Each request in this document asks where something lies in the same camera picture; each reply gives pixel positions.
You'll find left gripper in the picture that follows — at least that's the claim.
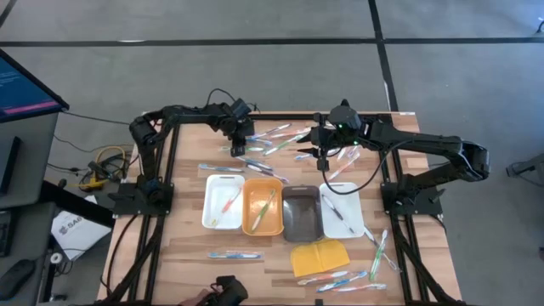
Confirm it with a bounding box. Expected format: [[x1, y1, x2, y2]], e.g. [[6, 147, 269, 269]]
[[218, 98, 256, 158]]

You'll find grey desk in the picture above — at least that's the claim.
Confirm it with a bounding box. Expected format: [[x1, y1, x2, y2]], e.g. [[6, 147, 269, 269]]
[[0, 112, 60, 210]]

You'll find black flat device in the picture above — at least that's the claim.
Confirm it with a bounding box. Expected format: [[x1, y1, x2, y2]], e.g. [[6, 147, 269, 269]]
[[0, 135, 23, 196]]

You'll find yellow cable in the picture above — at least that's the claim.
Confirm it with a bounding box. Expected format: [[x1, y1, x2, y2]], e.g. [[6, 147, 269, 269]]
[[79, 145, 128, 191]]

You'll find black desk beam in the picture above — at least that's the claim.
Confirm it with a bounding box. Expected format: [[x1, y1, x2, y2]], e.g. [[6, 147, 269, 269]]
[[40, 180, 116, 229]]

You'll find monitor with blue screen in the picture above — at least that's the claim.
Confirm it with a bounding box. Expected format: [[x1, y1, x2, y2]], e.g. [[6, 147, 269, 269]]
[[0, 48, 70, 124]]

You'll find black aluminium rig frame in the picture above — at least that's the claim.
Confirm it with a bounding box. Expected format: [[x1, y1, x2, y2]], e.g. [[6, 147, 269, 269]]
[[99, 98, 464, 306]]

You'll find black computer mouse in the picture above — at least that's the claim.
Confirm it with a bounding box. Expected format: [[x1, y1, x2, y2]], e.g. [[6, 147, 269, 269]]
[[0, 258, 37, 301]]

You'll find person's hand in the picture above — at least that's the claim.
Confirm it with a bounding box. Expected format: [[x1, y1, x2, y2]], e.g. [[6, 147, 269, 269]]
[[178, 288, 213, 306]]

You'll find green toothbrush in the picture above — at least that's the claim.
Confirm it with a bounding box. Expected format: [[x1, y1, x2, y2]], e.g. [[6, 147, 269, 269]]
[[262, 136, 303, 157], [219, 145, 265, 155], [368, 229, 388, 281], [250, 189, 277, 233]]

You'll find thin black floor cable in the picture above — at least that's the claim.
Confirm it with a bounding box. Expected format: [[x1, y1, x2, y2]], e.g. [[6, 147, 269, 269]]
[[62, 110, 133, 127]]

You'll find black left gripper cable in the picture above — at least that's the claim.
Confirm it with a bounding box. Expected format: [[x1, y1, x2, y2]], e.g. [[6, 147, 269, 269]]
[[206, 88, 261, 112]]

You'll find white plastic bin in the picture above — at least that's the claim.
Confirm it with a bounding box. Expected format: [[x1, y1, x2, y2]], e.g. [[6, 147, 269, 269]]
[[201, 173, 247, 231], [319, 182, 366, 240]]

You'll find grey translucent plastic bin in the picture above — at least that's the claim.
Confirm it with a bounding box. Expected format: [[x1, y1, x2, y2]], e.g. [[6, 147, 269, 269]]
[[281, 184, 326, 243]]

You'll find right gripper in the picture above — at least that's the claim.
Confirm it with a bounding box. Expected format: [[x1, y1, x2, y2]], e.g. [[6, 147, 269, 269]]
[[296, 104, 367, 172]]

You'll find thick black cable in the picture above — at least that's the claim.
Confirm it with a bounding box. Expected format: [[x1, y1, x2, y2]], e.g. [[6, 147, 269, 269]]
[[99, 213, 141, 298]]

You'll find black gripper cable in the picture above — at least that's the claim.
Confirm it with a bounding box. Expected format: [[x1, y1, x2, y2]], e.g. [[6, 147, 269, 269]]
[[206, 88, 261, 112], [321, 139, 416, 196]]

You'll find white printed box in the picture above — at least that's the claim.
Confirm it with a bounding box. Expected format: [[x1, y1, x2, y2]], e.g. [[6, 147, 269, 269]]
[[50, 210, 112, 262]]

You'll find black keyboard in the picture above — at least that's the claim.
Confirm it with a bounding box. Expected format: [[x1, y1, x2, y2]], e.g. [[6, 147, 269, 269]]
[[0, 210, 14, 258]]

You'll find yellow folded cloth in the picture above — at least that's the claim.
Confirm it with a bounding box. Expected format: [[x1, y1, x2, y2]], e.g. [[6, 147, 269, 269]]
[[290, 238, 351, 279]]

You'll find orange plastic bin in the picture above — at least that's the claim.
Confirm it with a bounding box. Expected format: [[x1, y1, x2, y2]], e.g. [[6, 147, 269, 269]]
[[241, 177, 285, 237]]

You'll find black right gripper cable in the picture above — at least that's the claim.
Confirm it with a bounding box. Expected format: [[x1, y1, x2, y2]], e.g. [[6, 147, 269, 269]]
[[321, 139, 416, 196]]

